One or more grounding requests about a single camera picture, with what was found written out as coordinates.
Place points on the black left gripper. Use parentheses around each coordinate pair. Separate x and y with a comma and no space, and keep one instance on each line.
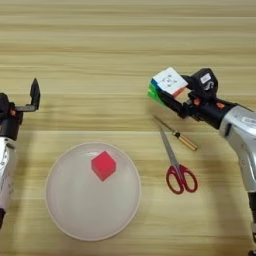
(11,125)

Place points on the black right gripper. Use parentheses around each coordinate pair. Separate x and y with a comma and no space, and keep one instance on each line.
(210,111)

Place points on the multicolour puzzle cube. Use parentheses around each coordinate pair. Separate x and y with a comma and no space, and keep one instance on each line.
(168,81)

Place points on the red cube block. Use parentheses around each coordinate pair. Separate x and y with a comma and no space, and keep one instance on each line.
(103,165)

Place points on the white round plate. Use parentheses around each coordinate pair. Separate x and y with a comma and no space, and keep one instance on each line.
(83,206)

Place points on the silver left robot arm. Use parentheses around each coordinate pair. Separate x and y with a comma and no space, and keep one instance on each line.
(5,173)

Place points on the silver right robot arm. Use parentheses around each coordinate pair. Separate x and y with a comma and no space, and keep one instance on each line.
(243,143)

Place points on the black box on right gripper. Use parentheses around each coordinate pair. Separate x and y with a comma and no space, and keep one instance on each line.
(205,80)

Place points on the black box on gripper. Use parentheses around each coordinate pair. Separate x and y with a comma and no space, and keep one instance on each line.
(205,80)
(3,103)

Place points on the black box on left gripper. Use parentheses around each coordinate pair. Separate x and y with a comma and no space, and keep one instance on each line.
(3,103)

